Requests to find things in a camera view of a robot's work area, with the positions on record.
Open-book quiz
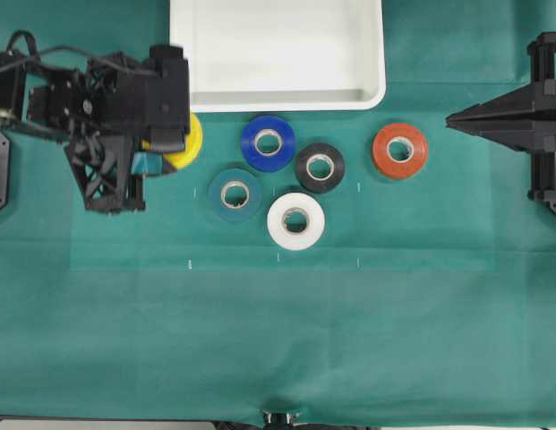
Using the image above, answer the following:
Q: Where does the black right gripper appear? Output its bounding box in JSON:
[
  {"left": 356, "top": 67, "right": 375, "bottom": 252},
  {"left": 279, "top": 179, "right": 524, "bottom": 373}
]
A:
[{"left": 26, "top": 51, "right": 177, "bottom": 213}]

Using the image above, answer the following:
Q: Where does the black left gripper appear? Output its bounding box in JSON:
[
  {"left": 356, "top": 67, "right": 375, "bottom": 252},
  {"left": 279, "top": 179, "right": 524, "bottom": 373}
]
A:
[{"left": 446, "top": 31, "right": 556, "bottom": 215}]

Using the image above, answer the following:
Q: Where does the yellow tape roll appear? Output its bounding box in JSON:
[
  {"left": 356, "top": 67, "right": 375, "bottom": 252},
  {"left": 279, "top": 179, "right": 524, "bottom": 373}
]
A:
[{"left": 141, "top": 113, "right": 203, "bottom": 170}]

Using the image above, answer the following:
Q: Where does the red tape roll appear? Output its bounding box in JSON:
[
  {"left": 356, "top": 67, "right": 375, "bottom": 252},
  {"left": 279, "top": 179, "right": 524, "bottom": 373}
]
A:
[{"left": 372, "top": 123, "right": 429, "bottom": 180}]

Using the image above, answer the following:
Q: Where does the dark green tape roll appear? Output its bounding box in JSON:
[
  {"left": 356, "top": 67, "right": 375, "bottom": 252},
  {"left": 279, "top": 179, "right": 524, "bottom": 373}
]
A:
[{"left": 208, "top": 168, "right": 262, "bottom": 223}]

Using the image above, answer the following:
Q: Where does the blue tape roll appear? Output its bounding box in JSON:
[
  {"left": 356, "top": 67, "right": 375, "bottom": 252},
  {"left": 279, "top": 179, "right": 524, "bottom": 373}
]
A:
[{"left": 241, "top": 115, "right": 296, "bottom": 173}]

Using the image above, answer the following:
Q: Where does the white plastic case tray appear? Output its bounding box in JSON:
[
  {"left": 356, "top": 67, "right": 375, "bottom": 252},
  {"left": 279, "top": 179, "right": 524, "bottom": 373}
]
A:
[{"left": 169, "top": 1, "right": 386, "bottom": 113}]

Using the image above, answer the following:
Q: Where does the black tape roll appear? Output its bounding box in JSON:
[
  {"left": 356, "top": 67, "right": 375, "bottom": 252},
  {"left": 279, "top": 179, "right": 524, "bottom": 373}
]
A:
[{"left": 295, "top": 142, "right": 346, "bottom": 194}]

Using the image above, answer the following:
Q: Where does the white tape roll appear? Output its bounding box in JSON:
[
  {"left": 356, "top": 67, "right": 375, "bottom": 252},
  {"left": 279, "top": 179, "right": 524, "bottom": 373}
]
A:
[{"left": 267, "top": 193, "right": 325, "bottom": 251}]

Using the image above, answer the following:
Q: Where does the green table cloth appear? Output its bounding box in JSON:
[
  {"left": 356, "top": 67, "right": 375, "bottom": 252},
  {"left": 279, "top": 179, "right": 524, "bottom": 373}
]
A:
[{"left": 0, "top": 1, "right": 556, "bottom": 427}]

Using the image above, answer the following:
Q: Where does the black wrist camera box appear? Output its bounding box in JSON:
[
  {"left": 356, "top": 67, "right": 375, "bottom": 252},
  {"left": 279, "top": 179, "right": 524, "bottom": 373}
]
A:
[{"left": 145, "top": 44, "right": 191, "bottom": 154}]

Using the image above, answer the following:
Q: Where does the black camera mount bottom edge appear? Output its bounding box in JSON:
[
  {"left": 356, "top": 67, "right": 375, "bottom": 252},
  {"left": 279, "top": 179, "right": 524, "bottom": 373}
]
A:
[{"left": 211, "top": 405, "right": 346, "bottom": 430}]

